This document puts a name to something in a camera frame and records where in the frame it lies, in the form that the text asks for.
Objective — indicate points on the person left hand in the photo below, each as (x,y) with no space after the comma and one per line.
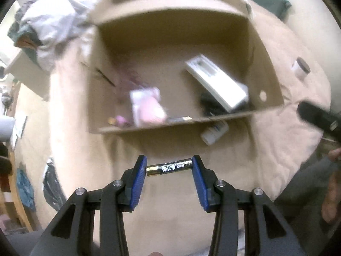
(155,254)

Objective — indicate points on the beige bed sheet mattress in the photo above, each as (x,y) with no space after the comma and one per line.
(265,150)

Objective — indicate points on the white bedside cabinet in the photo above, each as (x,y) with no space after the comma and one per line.
(31,75)

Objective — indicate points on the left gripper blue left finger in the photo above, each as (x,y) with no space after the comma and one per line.
(71,230)

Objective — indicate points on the brown lid white jar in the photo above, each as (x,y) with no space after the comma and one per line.
(300,68)

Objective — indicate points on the white small bottle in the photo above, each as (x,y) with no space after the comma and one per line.
(214,132)

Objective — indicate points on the white cream duvet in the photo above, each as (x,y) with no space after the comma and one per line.
(55,22)

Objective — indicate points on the teal orange pillow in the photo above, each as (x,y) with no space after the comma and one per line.
(26,38)

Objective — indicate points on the pink oval case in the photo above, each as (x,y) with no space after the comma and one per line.
(146,107)

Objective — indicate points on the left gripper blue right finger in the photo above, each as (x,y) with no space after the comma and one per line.
(266,230)

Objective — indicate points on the pink perfume bottle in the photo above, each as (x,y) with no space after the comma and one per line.
(118,121)

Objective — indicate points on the person right hand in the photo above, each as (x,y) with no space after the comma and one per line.
(330,210)

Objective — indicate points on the open cardboard box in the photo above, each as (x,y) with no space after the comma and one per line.
(157,37)

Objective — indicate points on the white rectangular box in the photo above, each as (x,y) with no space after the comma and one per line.
(226,91)

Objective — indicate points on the clear bubble plastic bag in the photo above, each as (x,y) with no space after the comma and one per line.
(129,79)

